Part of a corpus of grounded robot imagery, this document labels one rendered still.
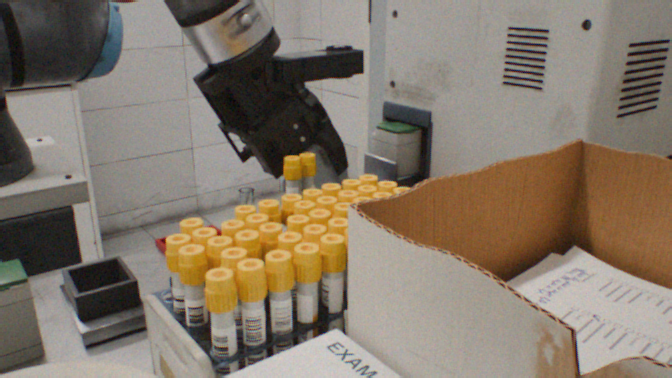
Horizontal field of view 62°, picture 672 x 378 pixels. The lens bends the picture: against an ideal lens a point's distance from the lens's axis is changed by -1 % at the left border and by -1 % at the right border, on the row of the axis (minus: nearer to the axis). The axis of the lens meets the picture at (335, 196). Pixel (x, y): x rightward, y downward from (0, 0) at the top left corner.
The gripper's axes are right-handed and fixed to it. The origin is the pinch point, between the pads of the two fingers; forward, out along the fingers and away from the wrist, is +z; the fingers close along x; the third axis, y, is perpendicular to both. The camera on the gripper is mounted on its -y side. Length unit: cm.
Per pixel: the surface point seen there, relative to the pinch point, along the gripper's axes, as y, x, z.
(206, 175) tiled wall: -32, -221, 103
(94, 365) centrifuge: 25.5, 26.3, -22.3
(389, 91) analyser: -13.3, -3.3, -3.1
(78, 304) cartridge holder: 27.0, 5.4, -13.4
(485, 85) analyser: -14.6, 11.1, -5.3
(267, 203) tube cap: 12.3, 14.8, -14.9
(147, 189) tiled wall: -4, -221, 87
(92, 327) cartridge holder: 27.4, 6.9, -11.9
